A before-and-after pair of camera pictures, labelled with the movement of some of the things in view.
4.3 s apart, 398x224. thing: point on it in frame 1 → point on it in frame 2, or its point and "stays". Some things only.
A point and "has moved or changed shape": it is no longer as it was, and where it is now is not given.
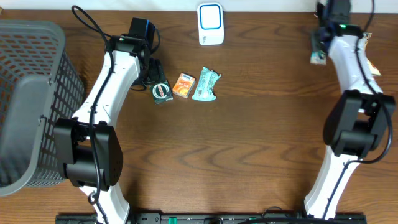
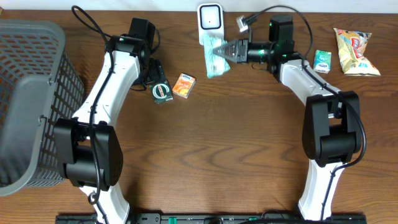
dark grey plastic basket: x=41 y=80 stays
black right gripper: x=315 y=45 → x=237 y=51
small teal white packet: x=318 y=58 has moved or changed shape
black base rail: x=127 y=219 stays
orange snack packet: x=183 y=85 stays
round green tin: x=161 y=92 stays
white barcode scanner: x=210 y=23 stays
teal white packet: x=206 y=81 → x=215 y=65
